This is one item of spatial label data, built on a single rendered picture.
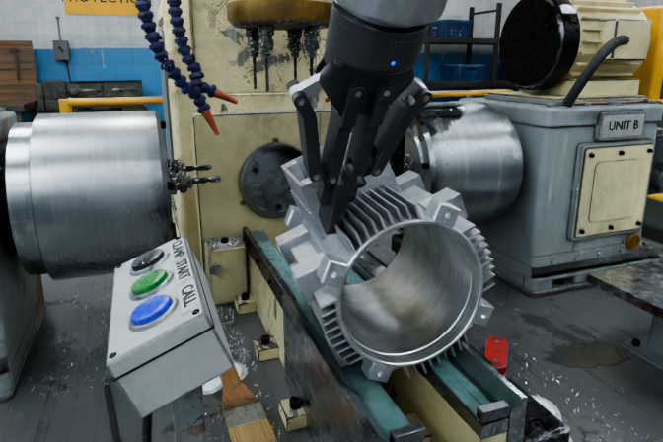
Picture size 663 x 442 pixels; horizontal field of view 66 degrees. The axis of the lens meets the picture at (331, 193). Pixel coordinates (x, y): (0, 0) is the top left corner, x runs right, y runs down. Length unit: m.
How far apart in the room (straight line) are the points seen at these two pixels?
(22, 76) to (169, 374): 5.56
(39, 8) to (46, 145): 5.32
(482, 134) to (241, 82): 0.49
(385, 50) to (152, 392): 0.28
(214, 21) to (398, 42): 0.74
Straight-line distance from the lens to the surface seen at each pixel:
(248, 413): 0.71
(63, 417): 0.79
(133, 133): 0.78
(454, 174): 0.89
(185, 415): 0.49
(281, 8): 0.83
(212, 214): 0.99
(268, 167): 0.98
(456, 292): 0.60
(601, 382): 0.86
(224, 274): 0.97
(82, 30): 6.02
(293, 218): 0.65
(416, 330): 0.61
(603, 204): 1.10
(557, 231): 1.06
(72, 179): 0.75
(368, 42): 0.38
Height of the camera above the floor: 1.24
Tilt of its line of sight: 14 degrees down
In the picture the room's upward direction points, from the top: straight up
